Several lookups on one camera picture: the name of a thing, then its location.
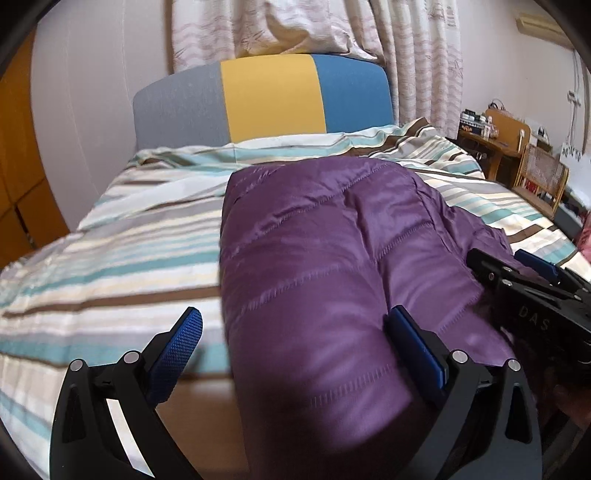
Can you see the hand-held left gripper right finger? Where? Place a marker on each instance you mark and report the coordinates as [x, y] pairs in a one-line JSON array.
[[418, 353]]

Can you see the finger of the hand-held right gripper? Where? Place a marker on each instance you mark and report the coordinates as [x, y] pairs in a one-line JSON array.
[[535, 263], [489, 272]]

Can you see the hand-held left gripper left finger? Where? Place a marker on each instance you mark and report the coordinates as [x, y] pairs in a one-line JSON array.
[[178, 350]]

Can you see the purple quilted jacket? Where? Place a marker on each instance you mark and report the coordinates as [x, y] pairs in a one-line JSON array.
[[323, 258]]

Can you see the rattan chair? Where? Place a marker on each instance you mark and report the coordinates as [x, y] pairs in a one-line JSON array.
[[540, 175]]

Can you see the striped duvet cover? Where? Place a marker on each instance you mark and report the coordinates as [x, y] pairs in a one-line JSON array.
[[129, 240]]

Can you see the wooden desk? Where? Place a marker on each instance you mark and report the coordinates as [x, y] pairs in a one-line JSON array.
[[496, 147]]

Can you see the white pink patterned curtain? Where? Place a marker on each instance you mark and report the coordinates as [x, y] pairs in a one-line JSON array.
[[420, 64]]

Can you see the orange wooden wardrobe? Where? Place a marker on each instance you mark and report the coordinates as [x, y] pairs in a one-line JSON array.
[[23, 175]]

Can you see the grey yellow blue headboard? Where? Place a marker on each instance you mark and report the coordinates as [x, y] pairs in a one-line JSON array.
[[272, 101]]

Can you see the white pink patterned pillow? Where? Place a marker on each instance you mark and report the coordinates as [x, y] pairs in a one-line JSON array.
[[304, 27]]

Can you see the wall air conditioner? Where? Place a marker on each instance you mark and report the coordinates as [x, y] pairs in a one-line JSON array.
[[542, 23]]

